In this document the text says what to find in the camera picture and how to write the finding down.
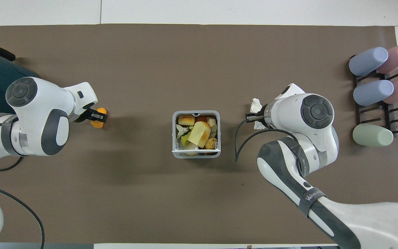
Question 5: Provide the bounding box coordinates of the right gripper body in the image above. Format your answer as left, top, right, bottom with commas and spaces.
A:
254, 108, 268, 128

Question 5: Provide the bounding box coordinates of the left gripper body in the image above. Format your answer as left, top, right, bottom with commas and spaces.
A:
75, 103, 98, 123

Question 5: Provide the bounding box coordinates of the blue cup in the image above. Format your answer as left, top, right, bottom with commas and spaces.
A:
353, 80, 395, 107
349, 47, 389, 77

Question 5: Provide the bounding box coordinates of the grey trash bin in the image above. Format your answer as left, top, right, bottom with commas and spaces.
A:
172, 110, 221, 159

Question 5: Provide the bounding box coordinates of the yellow bread wedge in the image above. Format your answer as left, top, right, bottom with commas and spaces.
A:
188, 121, 211, 149

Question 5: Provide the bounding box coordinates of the black cable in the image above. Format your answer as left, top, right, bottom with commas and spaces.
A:
0, 156, 23, 172
0, 180, 45, 249
235, 119, 303, 165

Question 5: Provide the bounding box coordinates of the dark brown cup rack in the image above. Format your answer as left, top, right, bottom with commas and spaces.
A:
350, 55, 398, 138

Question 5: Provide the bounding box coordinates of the white paper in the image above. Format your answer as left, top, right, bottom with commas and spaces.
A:
250, 98, 266, 130

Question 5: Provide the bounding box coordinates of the green cup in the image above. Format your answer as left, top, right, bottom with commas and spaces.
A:
352, 123, 394, 147

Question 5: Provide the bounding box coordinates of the beige food scrap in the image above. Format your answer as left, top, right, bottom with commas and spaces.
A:
206, 118, 218, 138

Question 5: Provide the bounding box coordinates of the orange peel piece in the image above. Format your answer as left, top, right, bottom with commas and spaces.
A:
90, 108, 107, 129

